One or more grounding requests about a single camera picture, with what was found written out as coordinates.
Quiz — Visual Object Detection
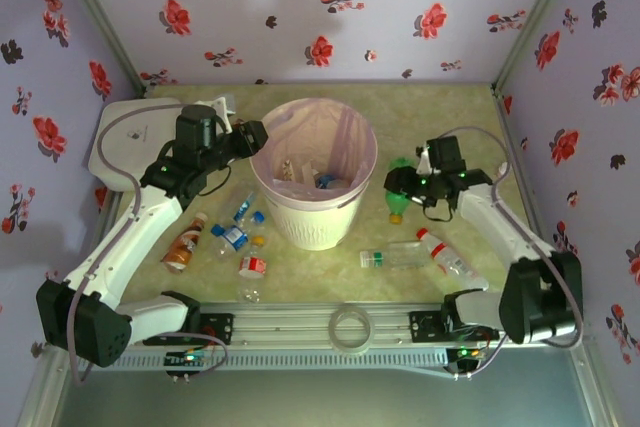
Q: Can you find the green plastic bottle yellow cap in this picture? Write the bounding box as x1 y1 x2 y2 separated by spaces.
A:
387 156 417 226

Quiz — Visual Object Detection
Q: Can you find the clear bottle red cap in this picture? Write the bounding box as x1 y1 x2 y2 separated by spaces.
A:
416 227 490 291

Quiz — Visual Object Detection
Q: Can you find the clear bottle with green label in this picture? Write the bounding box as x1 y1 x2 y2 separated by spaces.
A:
358 240 432 271

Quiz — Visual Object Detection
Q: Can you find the orange brown drink bottle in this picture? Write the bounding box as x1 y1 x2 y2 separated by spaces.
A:
159 211 209 275

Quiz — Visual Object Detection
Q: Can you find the white flat bin lid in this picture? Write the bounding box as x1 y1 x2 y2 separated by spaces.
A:
88 96 231 193

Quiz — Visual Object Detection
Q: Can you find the purple plastic bin liner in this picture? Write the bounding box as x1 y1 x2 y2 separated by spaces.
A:
249 99 377 196

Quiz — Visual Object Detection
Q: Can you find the white plastic waste bin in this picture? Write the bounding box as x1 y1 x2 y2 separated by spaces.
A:
248 99 379 252

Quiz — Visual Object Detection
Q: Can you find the clear bottle blue striped label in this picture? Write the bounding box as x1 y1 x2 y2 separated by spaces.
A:
227 190 257 226

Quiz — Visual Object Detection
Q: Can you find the beige cardboard scrap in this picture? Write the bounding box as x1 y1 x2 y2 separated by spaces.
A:
278 158 315 183

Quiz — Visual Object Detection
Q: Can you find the red label bottle yellow cap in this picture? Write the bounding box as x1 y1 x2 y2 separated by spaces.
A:
238 234 269 279

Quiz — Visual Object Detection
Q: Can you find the crumpled clear unlabelled bottle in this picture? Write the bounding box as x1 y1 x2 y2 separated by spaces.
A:
235 276 262 304

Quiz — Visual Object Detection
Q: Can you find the circuit board with lit leds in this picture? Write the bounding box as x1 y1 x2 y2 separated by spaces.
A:
446 344 490 364
166 349 210 367

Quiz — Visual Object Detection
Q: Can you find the clear tape roll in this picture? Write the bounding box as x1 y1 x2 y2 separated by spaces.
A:
328 307 372 352

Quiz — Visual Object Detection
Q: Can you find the thin black left gripper cable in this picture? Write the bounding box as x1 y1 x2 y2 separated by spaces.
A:
198 162 234 199

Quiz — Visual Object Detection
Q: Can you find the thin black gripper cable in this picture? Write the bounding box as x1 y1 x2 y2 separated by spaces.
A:
421 195 455 224
198 162 234 199

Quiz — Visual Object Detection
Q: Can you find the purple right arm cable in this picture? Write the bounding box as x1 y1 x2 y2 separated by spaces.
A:
414 125 585 381

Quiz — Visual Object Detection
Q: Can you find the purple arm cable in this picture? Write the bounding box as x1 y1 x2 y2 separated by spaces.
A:
414 125 585 381
67 102 201 388

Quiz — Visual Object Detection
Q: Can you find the thin black right gripper cable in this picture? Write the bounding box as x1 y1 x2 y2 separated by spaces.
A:
421 195 455 224

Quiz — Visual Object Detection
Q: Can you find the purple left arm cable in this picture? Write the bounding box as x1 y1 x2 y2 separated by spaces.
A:
67 102 201 388

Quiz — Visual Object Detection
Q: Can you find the aluminium frame corner post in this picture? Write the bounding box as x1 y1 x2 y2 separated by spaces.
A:
491 0 587 94
49 0 147 97

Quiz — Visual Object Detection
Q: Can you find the black right arm base bracket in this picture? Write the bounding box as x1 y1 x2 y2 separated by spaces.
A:
409 310 446 342

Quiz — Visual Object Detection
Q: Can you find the black left arm base bracket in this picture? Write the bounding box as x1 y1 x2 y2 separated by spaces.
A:
199 312 235 346

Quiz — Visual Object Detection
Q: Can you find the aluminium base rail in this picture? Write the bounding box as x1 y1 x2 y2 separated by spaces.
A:
199 302 451 348

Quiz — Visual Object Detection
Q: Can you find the grey slotted cable duct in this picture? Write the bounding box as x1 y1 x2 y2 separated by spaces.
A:
117 349 451 371

